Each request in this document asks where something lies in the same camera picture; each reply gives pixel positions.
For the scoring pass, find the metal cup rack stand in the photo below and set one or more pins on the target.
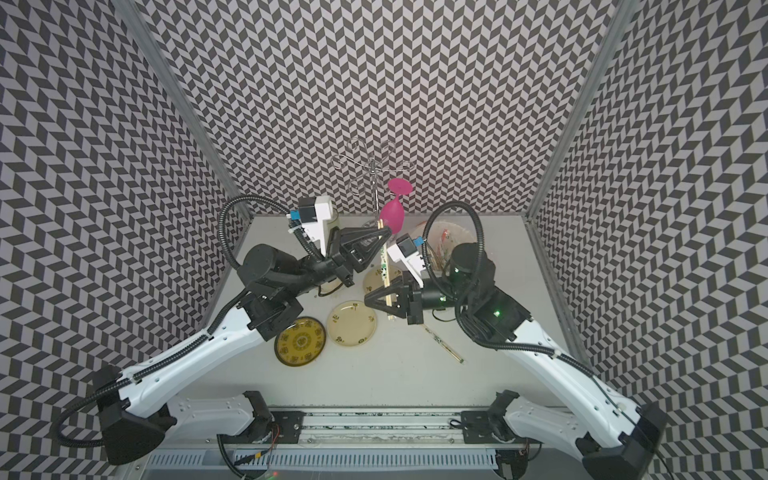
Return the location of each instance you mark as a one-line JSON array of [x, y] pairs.
[[376, 162]]

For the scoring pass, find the chopsticks pair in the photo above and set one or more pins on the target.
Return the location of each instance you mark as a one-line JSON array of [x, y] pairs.
[[437, 339], [384, 268]]

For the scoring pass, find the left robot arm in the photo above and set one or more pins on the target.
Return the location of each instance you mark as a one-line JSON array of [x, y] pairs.
[[128, 413]]

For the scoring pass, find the yellow dark patterned plate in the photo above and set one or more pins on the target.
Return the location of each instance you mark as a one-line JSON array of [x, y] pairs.
[[300, 343]]

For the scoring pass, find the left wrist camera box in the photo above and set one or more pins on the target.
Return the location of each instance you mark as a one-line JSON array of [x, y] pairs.
[[310, 223]]

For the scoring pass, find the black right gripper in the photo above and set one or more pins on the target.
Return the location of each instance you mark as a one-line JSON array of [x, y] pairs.
[[412, 302]]

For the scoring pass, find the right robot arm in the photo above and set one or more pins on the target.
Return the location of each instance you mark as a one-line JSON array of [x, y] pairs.
[[610, 434]]

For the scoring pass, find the pink plastic goblet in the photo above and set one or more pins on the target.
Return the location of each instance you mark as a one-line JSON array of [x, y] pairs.
[[392, 215]]

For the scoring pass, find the cream plate back right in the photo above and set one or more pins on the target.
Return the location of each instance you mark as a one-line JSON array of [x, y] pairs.
[[373, 279]]

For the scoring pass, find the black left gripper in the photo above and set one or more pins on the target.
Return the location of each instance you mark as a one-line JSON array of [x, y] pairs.
[[359, 258]]

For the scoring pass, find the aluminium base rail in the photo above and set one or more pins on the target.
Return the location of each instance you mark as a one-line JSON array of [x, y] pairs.
[[396, 442]]

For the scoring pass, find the cream plate near chopsticks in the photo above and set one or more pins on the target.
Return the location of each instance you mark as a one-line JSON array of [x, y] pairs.
[[351, 324]]

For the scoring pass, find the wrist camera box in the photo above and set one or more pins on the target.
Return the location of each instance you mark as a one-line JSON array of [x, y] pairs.
[[407, 250], [310, 223]]

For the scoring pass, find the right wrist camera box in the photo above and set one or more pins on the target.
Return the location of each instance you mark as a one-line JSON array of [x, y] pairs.
[[407, 250]]

